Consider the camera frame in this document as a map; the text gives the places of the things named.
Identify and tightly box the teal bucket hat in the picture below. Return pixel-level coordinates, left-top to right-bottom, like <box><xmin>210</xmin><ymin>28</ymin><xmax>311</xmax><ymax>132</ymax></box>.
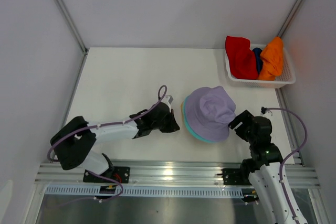
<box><xmin>182</xmin><ymin>97</ymin><xmax>216</xmax><ymax>143</ymax></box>

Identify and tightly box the yellow bucket hat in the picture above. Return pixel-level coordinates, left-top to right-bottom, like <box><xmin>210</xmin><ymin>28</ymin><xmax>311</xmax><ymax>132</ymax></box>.
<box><xmin>180</xmin><ymin>102</ymin><xmax>185</xmax><ymax>120</ymax></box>

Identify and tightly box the lavender bucket hat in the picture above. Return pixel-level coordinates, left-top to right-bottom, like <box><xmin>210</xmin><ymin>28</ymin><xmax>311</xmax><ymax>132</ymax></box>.
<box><xmin>185</xmin><ymin>86</ymin><xmax>236</xmax><ymax>142</ymax></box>

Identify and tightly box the red bucket hat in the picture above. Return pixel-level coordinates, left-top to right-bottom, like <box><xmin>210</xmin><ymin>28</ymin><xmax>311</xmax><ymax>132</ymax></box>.
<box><xmin>225</xmin><ymin>36</ymin><xmax>259</xmax><ymax>80</ymax></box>

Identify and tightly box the orange bucket hat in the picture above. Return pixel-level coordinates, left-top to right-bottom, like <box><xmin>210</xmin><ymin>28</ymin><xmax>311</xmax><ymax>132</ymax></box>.
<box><xmin>258</xmin><ymin>37</ymin><xmax>284</xmax><ymax>81</ymax></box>

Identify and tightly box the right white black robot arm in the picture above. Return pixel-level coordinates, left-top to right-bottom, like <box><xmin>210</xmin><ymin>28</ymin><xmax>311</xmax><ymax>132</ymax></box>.
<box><xmin>229</xmin><ymin>110</ymin><xmax>307</xmax><ymax>223</ymax></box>

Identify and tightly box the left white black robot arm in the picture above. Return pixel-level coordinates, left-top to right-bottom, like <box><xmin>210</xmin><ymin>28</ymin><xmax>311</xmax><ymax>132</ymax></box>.
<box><xmin>48</xmin><ymin>102</ymin><xmax>180</xmax><ymax>183</ymax></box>

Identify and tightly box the white plastic basket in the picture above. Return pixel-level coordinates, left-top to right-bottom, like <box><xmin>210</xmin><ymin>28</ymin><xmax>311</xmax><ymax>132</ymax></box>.
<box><xmin>224</xmin><ymin>48</ymin><xmax>296</xmax><ymax>89</ymax></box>

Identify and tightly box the blue bucket hat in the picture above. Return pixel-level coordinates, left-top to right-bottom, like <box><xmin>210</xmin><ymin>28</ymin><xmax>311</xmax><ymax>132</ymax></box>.
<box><xmin>253</xmin><ymin>47</ymin><xmax>263</xmax><ymax>74</ymax></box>

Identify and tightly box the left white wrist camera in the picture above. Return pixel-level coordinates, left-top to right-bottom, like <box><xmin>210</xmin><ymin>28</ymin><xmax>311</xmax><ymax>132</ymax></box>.
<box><xmin>161</xmin><ymin>95</ymin><xmax>173</xmax><ymax>111</ymax></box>

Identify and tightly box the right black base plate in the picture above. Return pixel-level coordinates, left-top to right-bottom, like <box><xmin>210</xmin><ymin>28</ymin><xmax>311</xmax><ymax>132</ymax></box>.
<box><xmin>217</xmin><ymin>168</ymin><xmax>251</xmax><ymax>186</ymax></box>

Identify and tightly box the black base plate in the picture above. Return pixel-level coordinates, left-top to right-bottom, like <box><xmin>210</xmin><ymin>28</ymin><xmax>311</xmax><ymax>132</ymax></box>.
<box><xmin>217</xmin><ymin>168</ymin><xmax>251</xmax><ymax>186</ymax></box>
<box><xmin>83</xmin><ymin>166</ymin><xmax>131</xmax><ymax>184</ymax></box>

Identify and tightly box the aluminium mounting rail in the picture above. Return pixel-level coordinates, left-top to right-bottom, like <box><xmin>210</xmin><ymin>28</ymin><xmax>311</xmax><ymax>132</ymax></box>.
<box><xmin>35</xmin><ymin>160</ymin><xmax>321</xmax><ymax>189</ymax></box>

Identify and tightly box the white slotted cable duct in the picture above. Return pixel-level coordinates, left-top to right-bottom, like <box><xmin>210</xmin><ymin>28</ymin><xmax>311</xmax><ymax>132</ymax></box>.
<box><xmin>45</xmin><ymin>185</ymin><xmax>244</xmax><ymax>199</ymax></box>

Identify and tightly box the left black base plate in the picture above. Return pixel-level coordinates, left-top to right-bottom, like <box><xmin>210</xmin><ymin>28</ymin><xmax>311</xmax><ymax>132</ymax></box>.
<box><xmin>83</xmin><ymin>166</ymin><xmax>131</xmax><ymax>184</ymax></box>

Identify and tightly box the left aluminium corner post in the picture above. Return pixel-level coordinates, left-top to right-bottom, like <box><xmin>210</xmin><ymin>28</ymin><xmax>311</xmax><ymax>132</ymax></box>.
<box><xmin>39</xmin><ymin>0</ymin><xmax>88</xmax><ymax>56</ymax></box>

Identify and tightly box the aluminium corner post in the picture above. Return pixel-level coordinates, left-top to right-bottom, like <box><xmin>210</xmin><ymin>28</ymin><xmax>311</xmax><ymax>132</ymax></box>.
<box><xmin>39</xmin><ymin>0</ymin><xmax>88</xmax><ymax>56</ymax></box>
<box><xmin>277</xmin><ymin>0</ymin><xmax>306</xmax><ymax>38</ymax></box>

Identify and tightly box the right aluminium corner post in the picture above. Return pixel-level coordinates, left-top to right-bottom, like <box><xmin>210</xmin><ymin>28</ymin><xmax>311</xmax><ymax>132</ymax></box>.
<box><xmin>277</xmin><ymin>0</ymin><xmax>306</xmax><ymax>38</ymax></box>

